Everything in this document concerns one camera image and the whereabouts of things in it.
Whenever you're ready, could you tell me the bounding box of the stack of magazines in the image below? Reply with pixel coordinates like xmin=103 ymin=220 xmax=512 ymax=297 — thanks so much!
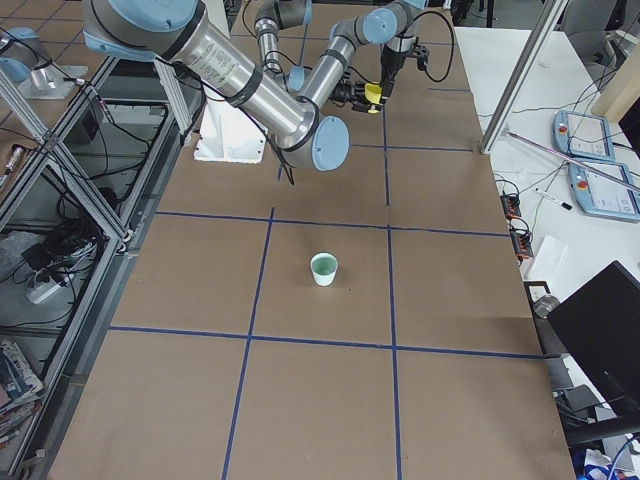
xmin=1 ymin=337 xmax=45 ymax=447

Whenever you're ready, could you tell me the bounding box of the upper teach pendant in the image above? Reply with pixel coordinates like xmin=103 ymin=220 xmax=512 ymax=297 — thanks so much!
xmin=552 ymin=110 xmax=615 ymax=162

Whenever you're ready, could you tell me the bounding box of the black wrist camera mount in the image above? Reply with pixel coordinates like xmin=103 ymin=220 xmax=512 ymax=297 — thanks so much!
xmin=408 ymin=41 xmax=430 ymax=72

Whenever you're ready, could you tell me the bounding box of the aluminium frame post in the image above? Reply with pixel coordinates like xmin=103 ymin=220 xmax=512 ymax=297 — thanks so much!
xmin=480 ymin=0 xmax=569 ymax=154

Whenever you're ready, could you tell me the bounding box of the black marker pen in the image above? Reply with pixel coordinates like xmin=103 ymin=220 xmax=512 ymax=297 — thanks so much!
xmin=535 ymin=188 xmax=573 ymax=211

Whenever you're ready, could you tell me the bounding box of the teach pendant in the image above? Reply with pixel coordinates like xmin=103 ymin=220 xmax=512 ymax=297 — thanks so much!
xmin=552 ymin=110 xmax=615 ymax=162
xmin=569 ymin=164 xmax=639 ymax=223

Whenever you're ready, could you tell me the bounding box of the lower teach pendant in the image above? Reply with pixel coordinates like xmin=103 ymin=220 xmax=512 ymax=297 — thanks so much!
xmin=569 ymin=164 xmax=639 ymax=223

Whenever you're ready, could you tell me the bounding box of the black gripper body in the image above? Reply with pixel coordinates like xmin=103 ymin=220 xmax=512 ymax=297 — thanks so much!
xmin=381 ymin=38 xmax=413 ymax=75
xmin=331 ymin=80 xmax=356 ymax=106

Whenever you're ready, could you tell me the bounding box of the black laptop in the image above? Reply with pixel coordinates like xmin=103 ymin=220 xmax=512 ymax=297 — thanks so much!
xmin=548 ymin=260 xmax=639 ymax=415

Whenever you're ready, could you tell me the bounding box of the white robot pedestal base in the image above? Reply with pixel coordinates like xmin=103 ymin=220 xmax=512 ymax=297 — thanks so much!
xmin=194 ymin=100 xmax=266 ymax=164

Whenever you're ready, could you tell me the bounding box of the yellow plastic cup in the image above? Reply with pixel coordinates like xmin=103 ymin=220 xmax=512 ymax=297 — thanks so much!
xmin=364 ymin=83 xmax=383 ymax=104

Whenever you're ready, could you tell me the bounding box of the green plastic cup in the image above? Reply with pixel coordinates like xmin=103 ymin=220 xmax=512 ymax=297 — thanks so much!
xmin=310 ymin=252 xmax=339 ymax=287

